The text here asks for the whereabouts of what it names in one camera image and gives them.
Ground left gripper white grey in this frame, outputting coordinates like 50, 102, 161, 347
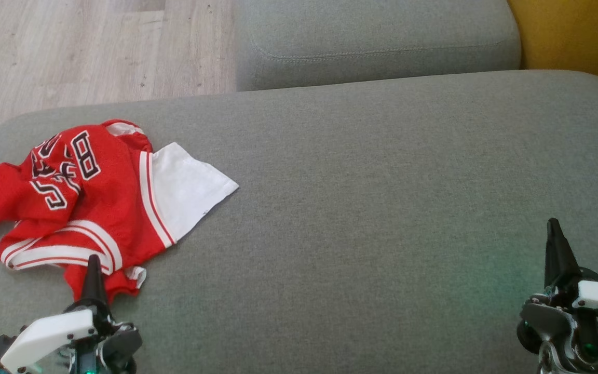
0, 255, 143, 374

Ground red shorts white trim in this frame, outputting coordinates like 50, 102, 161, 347
0, 119, 152, 304

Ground red basketball jersey white sleeves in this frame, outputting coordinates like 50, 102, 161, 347
0, 127, 240, 275

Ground large grey sofa seat cushion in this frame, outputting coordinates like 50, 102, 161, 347
0, 70, 598, 374

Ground yellow sofa backrest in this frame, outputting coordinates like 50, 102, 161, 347
507, 0, 598, 99

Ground small grey sofa seat cushion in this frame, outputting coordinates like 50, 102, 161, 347
234, 0, 522, 92

